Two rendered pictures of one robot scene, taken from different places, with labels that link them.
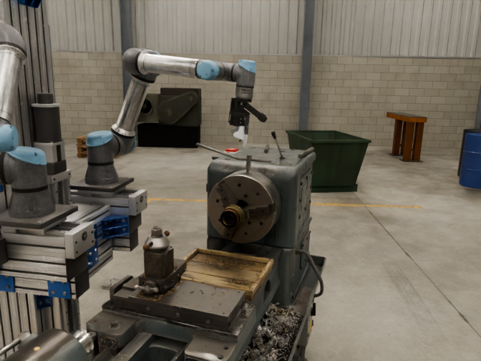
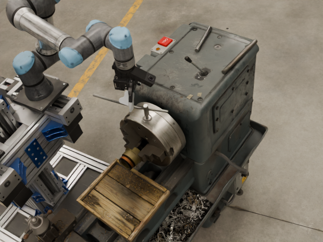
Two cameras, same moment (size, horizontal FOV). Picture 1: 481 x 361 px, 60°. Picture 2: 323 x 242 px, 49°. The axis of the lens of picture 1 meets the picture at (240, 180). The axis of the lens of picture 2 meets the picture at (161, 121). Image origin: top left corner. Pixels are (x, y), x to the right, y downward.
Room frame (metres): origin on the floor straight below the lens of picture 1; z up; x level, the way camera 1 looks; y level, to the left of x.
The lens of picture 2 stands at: (0.87, -0.59, 2.43)
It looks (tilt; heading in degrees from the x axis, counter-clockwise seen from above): 49 degrees down; 28
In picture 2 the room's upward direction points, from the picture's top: 12 degrees counter-clockwise
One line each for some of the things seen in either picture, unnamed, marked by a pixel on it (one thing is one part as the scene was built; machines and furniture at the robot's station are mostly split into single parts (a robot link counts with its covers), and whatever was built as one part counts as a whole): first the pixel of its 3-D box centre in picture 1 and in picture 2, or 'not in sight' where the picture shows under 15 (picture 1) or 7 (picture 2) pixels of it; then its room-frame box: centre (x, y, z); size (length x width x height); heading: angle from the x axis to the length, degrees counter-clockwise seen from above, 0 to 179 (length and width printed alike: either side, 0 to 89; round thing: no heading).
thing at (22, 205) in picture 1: (31, 198); not in sight; (1.41, 0.74, 1.21); 0.15 x 0.15 x 0.10
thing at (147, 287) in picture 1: (162, 277); (55, 232); (1.26, 0.25, 0.99); 0.20 x 0.10 x 0.05; 161
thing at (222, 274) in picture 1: (221, 271); (123, 197); (1.54, 0.07, 0.89); 0.36 x 0.30 x 0.04; 71
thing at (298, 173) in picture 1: (263, 190); (194, 87); (2.19, -0.13, 1.06); 0.59 x 0.48 x 0.39; 161
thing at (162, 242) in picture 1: (157, 240); (38, 223); (1.23, 0.26, 1.13); 0.08 x 0.08 x 0.03
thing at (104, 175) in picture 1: (101, 170); (36, 84); (1.90, 0.66, 1.21); 0.15 x 0.15 x 0.10
